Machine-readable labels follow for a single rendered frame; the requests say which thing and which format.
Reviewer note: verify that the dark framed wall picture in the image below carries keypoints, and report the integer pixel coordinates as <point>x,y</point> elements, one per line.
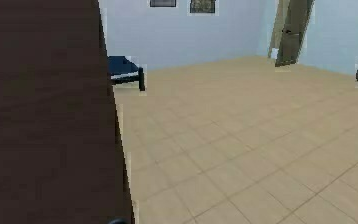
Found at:
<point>162,3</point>

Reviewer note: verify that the dark brown wooden cupboard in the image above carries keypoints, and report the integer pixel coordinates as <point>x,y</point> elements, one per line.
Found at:
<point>47,113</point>

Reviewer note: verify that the dark blue bed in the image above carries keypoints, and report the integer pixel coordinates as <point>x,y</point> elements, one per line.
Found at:
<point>123,68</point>

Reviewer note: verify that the olive brown room door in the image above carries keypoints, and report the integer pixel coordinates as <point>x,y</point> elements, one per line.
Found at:
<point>293,33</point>

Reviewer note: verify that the green framed wall picture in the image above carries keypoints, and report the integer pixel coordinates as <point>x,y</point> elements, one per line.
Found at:
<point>202,5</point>

